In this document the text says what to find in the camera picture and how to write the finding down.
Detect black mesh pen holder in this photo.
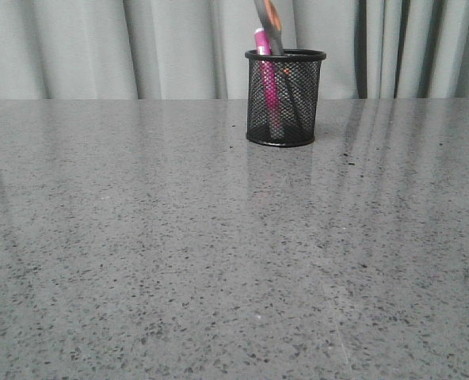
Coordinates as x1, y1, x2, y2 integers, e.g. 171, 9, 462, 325
245, 49, 326, 147

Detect grey curtain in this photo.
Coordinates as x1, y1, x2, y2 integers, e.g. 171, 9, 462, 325
0, 1, 469, 99

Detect grey orange scissors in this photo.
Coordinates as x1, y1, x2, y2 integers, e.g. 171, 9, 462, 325
248, 1, 303, 145

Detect pink marker pen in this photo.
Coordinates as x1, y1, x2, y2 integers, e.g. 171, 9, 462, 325
254, 27, 284, 140

